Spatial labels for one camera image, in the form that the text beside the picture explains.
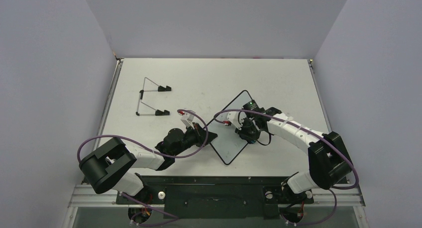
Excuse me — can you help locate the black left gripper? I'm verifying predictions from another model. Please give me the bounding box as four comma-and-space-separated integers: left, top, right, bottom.
172, 122, 217, 157

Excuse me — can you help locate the black framed small whiteboard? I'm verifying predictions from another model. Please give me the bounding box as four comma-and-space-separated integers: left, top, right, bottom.
209, 90, 258, 166

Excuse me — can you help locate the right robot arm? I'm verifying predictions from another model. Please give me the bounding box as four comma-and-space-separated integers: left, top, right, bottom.
227, 100, 353, 202

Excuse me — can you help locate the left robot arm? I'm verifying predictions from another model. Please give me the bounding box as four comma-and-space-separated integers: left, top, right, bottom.
79, 123, 218, 203

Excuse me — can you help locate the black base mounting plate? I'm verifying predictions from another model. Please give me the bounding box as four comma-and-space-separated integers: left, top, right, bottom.
113, 176, 317, 219

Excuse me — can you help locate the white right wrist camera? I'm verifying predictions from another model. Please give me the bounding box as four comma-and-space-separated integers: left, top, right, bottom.
223, 112, 246, 130

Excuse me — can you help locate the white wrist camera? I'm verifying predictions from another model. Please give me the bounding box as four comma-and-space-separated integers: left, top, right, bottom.
177, 110, 195, 128
223, 112, 246, 130

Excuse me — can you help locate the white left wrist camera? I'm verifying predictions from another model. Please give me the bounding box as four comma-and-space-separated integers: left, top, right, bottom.
177, 110, 195, 128

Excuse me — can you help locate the wire whiteboard stand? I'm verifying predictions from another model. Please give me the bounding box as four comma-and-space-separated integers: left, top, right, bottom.
135, 77, 172, 116

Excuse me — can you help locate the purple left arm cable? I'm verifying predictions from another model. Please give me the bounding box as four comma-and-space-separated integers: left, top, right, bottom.
77, 109, 210, 227

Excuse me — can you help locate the aluminium frame rail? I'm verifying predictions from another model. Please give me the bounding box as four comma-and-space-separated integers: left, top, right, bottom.
82, 57, 122, 141

